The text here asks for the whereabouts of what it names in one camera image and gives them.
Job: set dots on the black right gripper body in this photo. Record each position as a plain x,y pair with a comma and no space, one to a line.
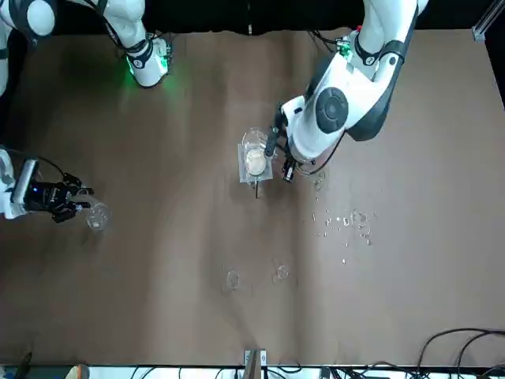
45,195

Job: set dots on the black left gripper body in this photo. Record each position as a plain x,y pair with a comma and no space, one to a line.
289,171

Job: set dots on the glass graduated cylinder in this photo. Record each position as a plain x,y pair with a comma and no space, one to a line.
319,179

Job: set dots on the glass conical flask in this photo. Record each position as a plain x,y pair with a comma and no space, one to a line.
98,217

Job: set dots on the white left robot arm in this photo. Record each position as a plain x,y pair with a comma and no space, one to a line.
335,106

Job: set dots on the large glass beaker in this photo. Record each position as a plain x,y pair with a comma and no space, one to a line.
254,146

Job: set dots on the tripod stand with mesh plate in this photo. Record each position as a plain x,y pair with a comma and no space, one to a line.
241,177

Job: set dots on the small glass beaker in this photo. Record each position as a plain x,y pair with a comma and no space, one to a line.
282,272
233,278

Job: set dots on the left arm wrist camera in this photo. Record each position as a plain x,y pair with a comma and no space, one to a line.
271,142

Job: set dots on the aluminium camera post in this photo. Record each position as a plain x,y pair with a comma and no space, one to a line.
254,363

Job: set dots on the aluminium frame profile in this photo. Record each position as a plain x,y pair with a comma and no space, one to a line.
483,23

